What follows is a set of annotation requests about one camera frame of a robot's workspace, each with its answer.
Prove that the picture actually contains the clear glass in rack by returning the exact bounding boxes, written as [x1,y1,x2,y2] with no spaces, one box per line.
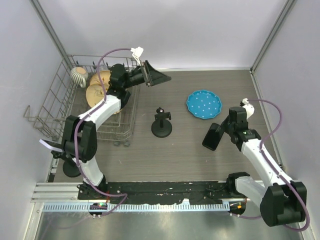
[96,64,109,72]

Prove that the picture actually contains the white cable duct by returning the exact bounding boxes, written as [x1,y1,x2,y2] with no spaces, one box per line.
[42,201,230,213]

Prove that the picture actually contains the grey wire dish rack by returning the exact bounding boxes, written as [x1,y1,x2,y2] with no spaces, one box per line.
[24,54,140,147]

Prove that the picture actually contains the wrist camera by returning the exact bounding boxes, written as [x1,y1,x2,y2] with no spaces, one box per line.
[240,98,255,120]
[130,46,144,66]

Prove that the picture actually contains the black phone stand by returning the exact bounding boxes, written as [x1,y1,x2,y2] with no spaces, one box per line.
[151,107,173,138]
[51,150,81,178]

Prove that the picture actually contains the striped white mug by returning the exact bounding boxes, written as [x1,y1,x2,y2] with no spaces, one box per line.
[70,66,89,88]

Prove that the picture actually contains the rear yellow bird plate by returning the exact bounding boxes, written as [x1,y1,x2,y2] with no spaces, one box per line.
[89,70,111,86]

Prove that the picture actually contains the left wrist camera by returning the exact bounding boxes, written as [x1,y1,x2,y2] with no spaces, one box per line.
[130,46,144,66]

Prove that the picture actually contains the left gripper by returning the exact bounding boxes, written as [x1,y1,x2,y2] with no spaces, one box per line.
[123,60,171,90]

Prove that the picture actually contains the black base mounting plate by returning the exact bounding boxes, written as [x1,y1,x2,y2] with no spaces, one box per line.
[77,181,257,205]

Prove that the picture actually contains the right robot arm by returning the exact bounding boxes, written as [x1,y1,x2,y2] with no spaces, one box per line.
[212,106,310,227]

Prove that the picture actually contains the black phone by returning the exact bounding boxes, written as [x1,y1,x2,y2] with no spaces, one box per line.
[202,123,220,151]

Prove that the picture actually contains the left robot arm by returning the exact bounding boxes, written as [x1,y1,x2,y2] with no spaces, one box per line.
[61,60,172,200]

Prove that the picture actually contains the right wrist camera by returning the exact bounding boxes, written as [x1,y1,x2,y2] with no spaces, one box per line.
[240,98,255,120]

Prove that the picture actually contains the blue polka dot plate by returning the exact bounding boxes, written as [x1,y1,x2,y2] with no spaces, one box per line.
[186,89,223,120]

